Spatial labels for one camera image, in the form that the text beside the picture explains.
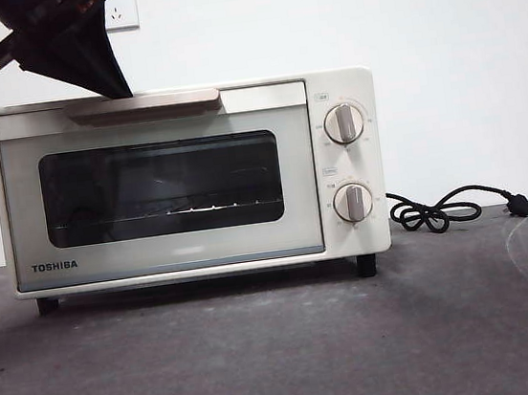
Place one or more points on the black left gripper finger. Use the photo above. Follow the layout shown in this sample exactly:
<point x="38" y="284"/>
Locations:
<point x="83" y="60"/>
<point x="115" y="52"/>

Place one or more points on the white Toshiba toaster oven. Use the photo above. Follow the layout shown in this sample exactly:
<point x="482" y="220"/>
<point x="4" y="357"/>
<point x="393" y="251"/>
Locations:
<point x="341" y="82"/>

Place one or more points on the round beige temperature knob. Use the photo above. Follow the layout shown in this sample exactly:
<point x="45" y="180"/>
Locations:
<point x="344" y="123"/>

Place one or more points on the round beige timer knob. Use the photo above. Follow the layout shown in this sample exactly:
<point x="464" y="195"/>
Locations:
<point x="352" y="204"/>

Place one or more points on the white wall socket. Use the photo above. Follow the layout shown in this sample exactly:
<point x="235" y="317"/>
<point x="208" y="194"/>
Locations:
<point x="125" y="7"/>

